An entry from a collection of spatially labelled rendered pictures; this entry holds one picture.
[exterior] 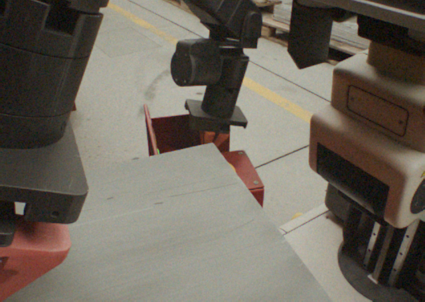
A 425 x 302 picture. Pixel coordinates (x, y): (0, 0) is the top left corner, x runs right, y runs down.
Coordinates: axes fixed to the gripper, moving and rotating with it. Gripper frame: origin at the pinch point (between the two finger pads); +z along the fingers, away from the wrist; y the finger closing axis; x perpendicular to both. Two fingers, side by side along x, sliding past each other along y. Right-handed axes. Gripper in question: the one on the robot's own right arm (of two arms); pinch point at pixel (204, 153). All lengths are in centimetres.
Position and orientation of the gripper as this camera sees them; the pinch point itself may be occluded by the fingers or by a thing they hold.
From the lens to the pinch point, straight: 76.4
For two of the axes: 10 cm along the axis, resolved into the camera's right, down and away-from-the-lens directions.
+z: -2.5, 8.4, 4.9
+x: 2.2, 5.4, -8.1
